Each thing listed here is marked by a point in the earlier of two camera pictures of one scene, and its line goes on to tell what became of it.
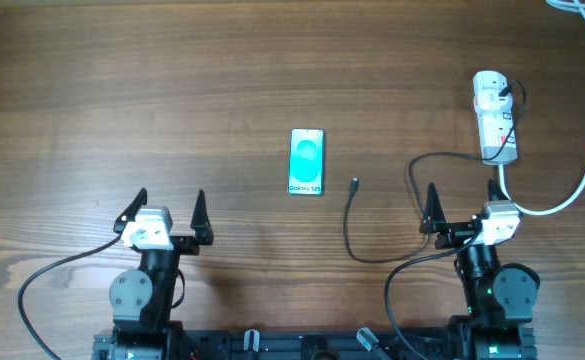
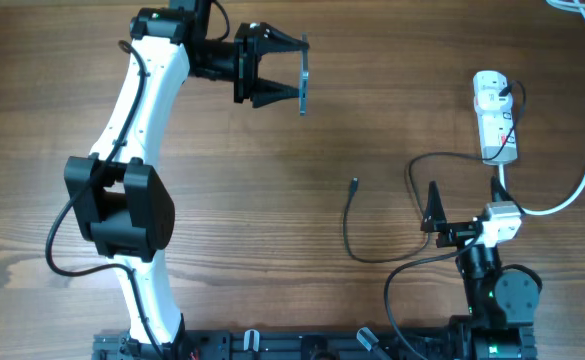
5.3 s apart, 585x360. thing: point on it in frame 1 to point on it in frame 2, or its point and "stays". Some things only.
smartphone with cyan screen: [306, 161] to [304, 75]
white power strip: [497, 137] stays
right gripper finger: [433, 213] stays
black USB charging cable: [411, 186] stays
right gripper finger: [493, 188] stays
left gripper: [187, 244] to [245, 72]
